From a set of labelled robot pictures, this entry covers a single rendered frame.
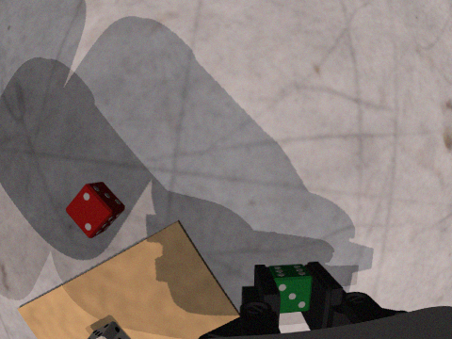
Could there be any red die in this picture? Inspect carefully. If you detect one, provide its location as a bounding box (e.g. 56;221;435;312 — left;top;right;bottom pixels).
66;182;125;238

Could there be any tan mat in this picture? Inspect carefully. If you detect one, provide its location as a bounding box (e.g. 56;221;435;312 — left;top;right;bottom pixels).
17;220;239;339

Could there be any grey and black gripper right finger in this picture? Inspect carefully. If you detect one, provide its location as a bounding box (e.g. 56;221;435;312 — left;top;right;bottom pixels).
301;262;407;331

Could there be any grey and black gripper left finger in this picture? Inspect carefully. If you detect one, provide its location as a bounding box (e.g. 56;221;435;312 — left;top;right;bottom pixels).
199;265;281;339

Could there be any green die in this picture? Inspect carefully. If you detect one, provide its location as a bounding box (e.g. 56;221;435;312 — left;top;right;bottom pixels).
269;264;313;314

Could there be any white die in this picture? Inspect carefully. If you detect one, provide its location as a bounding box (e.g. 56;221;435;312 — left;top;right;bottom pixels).
88;321;130;339

